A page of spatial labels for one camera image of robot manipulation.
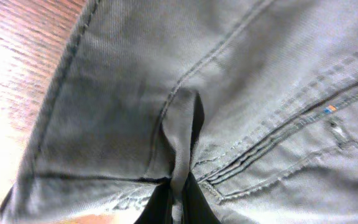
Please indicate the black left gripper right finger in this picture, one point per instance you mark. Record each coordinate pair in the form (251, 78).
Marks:
(195, 207)

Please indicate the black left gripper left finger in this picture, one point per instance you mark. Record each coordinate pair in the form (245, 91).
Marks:
(159, 207)

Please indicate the grey shorts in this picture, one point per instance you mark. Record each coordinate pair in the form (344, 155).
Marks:
(257, 99)

